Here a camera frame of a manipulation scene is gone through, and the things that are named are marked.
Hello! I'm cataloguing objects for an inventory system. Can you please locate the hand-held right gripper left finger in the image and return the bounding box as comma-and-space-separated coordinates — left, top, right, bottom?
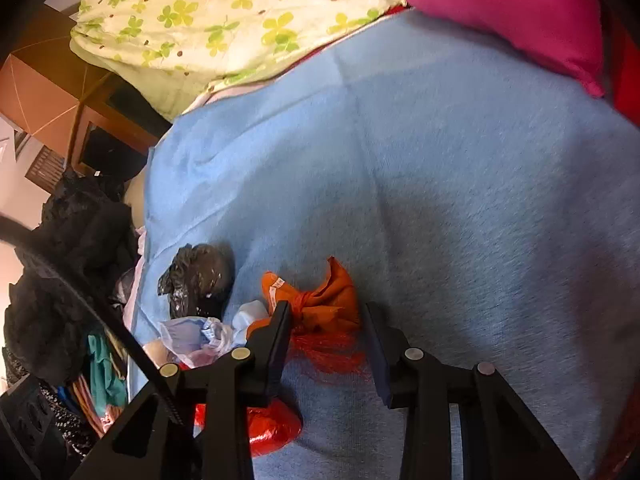
70, 301, 293, 480

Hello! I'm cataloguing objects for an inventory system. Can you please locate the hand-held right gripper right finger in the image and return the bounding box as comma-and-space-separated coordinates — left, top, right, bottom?
361, 302, 581, 480

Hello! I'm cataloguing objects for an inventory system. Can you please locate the red net bag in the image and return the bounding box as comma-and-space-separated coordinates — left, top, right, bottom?
290, 329, 367, 376

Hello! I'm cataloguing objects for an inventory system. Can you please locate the orange wrapper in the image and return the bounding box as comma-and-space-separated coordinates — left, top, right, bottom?
247, 256, 362, 341

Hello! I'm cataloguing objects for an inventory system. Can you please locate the blue and white plastic bag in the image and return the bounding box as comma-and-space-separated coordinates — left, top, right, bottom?
159, 316, 236, 365

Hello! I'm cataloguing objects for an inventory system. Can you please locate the black plastic bag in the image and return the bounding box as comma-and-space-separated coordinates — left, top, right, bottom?
158, 243, 236, 320

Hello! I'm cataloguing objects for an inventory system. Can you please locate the shiny red plastic bag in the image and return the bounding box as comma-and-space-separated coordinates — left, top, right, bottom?
194, 402, 304, 458

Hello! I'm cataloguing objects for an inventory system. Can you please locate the colourful clothes heap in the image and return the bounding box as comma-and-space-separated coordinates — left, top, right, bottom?
50, 329, 132, 433

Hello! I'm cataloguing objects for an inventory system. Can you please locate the light blue fleece blanket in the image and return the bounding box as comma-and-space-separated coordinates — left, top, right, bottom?
131, 10, 640, 480

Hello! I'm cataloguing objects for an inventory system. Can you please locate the dark clothes pile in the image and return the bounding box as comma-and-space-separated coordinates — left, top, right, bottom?
4, 169, 142, 386

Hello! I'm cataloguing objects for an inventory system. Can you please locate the wooden cabinet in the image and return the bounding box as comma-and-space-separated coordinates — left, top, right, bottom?
72, 71, 168, 173

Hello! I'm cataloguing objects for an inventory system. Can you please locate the clover print quilt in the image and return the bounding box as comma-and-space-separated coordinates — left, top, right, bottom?
69, 0, 407, 122

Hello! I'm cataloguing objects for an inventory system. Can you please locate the orange-brown tiled pillar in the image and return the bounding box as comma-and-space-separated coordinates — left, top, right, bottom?
0, 51, 85, 137

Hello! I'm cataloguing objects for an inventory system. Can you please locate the pink pillow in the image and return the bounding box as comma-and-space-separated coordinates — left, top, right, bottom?
389, 0, 607, 99

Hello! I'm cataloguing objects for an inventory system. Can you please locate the black cable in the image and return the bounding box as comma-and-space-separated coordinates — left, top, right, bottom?
0, 216, 173, 401

